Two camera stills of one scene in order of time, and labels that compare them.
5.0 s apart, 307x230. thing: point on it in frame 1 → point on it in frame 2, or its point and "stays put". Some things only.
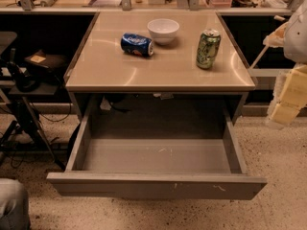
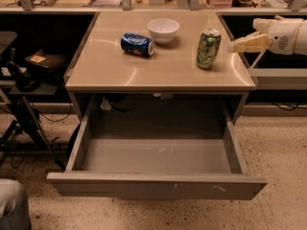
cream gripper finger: [293, 99] → [251, 43]
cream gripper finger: [276, 38] → [263, 25]
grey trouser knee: [13, 205] stays put
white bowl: [163, 31] stays put
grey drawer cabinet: [158, 68] stays put
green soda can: [207, 48] stays put
